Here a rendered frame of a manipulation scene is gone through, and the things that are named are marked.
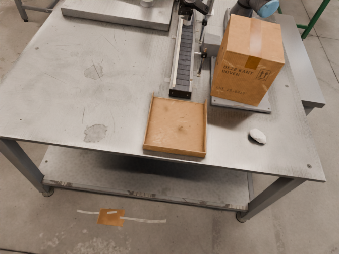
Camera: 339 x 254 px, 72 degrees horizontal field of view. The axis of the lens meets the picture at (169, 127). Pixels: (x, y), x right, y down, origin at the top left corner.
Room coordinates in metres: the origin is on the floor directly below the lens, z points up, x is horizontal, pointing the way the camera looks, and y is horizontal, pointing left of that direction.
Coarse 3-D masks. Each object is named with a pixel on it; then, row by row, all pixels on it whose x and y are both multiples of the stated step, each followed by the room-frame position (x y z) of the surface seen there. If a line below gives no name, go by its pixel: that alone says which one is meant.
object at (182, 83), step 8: (192, 16) 1.49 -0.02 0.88; (192, 24) 1.39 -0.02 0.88; (184, 32) 1.29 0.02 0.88; (192, 32) 1.31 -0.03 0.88; (184, 40) 1.21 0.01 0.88; (184, 48) 1.14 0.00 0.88; (184, 56) 1.06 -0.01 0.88; (184, 64) 1.00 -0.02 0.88; (184, 72) 0.94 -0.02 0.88; (176, 80) 0.87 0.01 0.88; (184, 80) 0.88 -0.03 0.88; (176, 88) 0.81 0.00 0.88; (184, 88) 0.82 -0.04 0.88
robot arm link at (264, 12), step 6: (252, 0) 1.46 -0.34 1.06; (258, 0) 1.41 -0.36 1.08; (264, 0) 1.39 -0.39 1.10; (270, 0) 1.39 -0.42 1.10; (276, 0) 1.40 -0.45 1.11; (252, 6) 1.45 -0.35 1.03; (258, 6) 1.40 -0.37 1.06; (264, 6) 1.37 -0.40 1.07; (270, 6) 1.38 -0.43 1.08; (276, 6) 1.41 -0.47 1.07; (258, 12) 1.39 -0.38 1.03; (264, 12) 1.38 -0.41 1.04; (270, 12) 1.40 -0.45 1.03
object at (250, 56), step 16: (240, 16) 1.12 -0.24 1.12; (240, 32) 0.98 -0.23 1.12; (256, 32) 1.01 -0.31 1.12; (272, 32) 1.03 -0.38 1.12; (224, 48) 0.90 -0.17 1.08; (240, 48) 0.86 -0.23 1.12; (256, 48) 0.89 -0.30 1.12; (272, 48) 0.91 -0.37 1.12; (224, 64) 0.84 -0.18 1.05; (240, 64) 0.83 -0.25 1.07; (256, 64) 0.83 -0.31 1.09; (272, 64) 0.82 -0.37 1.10; (224, 80) 0.83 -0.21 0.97; (240, 80) 0.83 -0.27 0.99; (256, 80) 0.82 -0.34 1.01; (272, 80) 0.82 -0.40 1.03; (224, 96) 0.83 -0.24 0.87; (240, 96) 0.83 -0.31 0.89; (256, 96) 0.82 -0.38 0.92
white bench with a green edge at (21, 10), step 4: (16, 0) 2.32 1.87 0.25; (20, 0) 2.36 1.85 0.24; (56, 0) 2.58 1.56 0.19; (16, 4) 2.32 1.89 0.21; (20, 4) 2.33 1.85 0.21; (24, 4) 2.36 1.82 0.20; (52, 4) 2.47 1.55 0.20; (20, 8) 2.32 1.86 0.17; (24, 8) 2.33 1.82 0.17; (28, 8) 2.34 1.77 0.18; (32, 8) 2.34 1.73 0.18; (36, 8) 2.34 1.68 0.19; (40, 8) 2.34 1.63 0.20; (44, 8) 2.36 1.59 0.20; (48, 8) 2.37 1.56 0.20; (52, 8) 2.44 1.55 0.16; (20, 12) 2.32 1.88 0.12; (24, 12) 2.35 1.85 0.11; (44, 12) 2.34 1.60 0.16; (48, 12) 2.34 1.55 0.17; (24, 16) 2.32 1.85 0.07; (24, 20) 2.34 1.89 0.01
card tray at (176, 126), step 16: (160, 112) 0.69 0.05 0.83; (176, 112) 0.70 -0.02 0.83; (192, 112) 0.72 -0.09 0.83; (160, 128) 0.60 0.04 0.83; (176, 128) 0.61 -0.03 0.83; (192, 128) 0.63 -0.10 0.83; (144, 144) 0.48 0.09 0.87; (160, 144) 0.52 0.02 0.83; (176, 144) 0.53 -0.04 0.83; (192, 144) 0.55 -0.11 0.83
